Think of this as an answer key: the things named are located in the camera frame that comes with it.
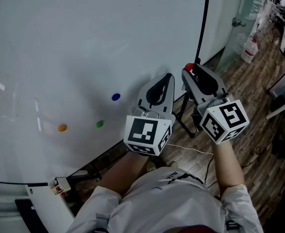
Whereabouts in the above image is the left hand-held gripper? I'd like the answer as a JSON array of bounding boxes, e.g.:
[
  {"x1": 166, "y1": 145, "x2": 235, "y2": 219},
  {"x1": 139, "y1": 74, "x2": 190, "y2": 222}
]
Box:
[{"x1": 123, "y1": 72, "x2": 177, "y2": 157}]

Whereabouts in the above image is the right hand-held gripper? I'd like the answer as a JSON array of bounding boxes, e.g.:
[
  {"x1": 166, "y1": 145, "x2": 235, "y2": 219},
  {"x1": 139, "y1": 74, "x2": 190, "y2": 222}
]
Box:
[{"x1": 182, "y1": 64, "x2": 251, "y2": 145}]

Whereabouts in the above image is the person's left forearm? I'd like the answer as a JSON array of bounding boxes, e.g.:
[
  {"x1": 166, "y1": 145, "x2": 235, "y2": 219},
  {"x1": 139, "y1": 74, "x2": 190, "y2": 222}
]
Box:
[{"x1": 101, "y1": 151, "x2": 148, "y2": 199}]

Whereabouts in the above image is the person's right forearm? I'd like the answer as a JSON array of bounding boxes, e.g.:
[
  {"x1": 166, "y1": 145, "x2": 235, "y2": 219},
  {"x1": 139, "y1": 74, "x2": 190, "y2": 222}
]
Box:
[{"x1": 211, "y1": 141, "x2": 245, "y2": 195}]

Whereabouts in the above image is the clear water jug red label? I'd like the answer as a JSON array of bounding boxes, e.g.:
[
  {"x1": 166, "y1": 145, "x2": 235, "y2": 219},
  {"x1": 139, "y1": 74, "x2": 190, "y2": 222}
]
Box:
[{"x1": 240, "y1": 36, "x2": 259, "y2": 64}]

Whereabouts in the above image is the frosted glass door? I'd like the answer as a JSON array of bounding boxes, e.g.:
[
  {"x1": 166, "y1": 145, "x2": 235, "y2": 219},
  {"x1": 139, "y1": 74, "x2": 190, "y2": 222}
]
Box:
[{"x1": 217, "y1": 0, "x2": 267, "y2": 72}]

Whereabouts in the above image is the large white whiteboard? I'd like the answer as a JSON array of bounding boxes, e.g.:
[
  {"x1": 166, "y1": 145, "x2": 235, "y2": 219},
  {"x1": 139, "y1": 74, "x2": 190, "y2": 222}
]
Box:
[{"x1": 0, "y1": 0, "x2": 211, "y2": 185}]

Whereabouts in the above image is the person's white shirt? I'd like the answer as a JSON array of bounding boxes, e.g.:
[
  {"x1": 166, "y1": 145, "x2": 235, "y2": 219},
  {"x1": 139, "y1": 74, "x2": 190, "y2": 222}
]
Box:
[{"x1": 67, "y1": 166, "x2": 264, "y2": 233}]

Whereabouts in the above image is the clear marker tray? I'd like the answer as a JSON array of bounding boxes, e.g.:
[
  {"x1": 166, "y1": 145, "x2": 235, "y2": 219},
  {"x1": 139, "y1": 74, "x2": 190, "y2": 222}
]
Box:
[{"x1": 47, "y1": 177, "x2": 71, "y2": 196}]

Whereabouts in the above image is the black flat pad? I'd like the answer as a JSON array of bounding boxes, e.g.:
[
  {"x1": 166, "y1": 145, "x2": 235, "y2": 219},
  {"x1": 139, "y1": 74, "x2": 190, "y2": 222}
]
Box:
[{"x1": 15, "y1": 199, "x2": 46, "y2": 233}]

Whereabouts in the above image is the right gripper fisheye camera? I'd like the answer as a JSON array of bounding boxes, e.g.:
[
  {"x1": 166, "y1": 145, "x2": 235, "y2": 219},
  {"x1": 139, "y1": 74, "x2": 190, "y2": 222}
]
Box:
[{"x1": 206, "y1": 93, "x2": 235, "y2": 110}]

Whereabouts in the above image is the white power cable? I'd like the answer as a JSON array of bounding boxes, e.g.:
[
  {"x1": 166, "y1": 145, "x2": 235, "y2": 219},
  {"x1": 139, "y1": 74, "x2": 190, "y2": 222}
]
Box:
[{"x1": 165, "y1": 143, "x2": 214, "y2": 155}]

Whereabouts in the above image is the metal door handle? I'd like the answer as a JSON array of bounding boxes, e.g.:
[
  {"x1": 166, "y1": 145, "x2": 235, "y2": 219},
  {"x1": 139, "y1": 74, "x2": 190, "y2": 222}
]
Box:
[{"x1": 231, "y1": 17, "x2": 246, "y2": 28}]

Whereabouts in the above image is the thin black cable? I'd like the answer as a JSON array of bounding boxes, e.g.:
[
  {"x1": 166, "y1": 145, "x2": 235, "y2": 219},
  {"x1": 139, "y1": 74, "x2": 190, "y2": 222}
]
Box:
[{"x1": 204, "y1": 154, "x2": 217, "y2": 188}]

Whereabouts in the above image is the looped black cable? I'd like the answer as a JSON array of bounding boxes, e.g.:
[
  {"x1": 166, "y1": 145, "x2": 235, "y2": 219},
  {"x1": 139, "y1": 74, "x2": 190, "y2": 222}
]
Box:
[{"x1": 241, "y1": 142, "x2": 273, "y2": 168}]

